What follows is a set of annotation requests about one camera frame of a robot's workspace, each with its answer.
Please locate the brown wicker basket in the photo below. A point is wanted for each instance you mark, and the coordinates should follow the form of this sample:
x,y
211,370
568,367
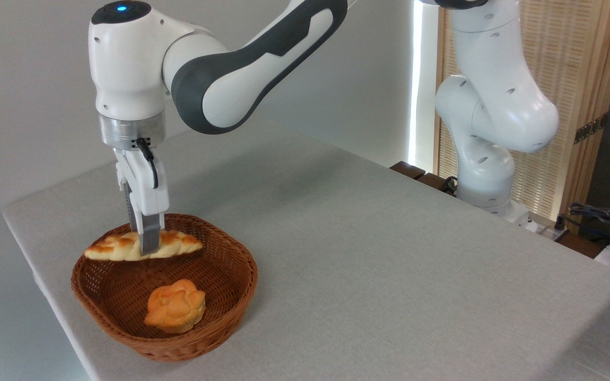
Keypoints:
x,y
119,296

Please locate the metal screen hinge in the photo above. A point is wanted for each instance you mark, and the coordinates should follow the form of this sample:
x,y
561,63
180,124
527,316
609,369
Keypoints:
x,y
590,128

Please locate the dark brown wooden block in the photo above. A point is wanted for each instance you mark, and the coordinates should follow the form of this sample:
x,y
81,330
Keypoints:
x,y
407,169
434,182

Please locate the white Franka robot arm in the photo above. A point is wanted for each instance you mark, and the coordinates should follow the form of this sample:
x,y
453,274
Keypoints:
x,y
231,79

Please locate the long braided bread loaf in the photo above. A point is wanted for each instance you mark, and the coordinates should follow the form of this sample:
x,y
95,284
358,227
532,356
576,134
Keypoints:
x,y
117,248

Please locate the round golden bread bun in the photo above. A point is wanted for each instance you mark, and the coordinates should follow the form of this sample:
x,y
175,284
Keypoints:
x,y
175,307

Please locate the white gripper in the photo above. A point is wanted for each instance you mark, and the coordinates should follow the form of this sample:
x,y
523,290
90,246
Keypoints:
x,y
146,190

